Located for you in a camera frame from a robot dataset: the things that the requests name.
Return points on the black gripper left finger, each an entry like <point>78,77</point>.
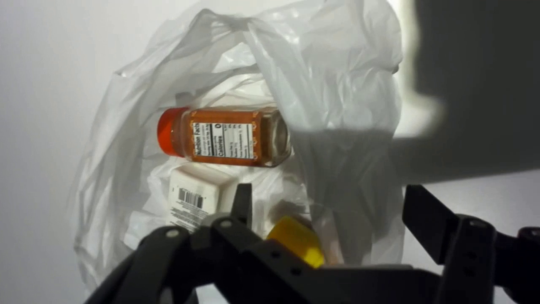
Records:
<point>224,271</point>

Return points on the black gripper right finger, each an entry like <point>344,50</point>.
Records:
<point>478,264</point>

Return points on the small yellow lidded container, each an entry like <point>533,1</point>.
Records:
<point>297,239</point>

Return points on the white plastic bag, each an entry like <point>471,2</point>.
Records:
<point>331,85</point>

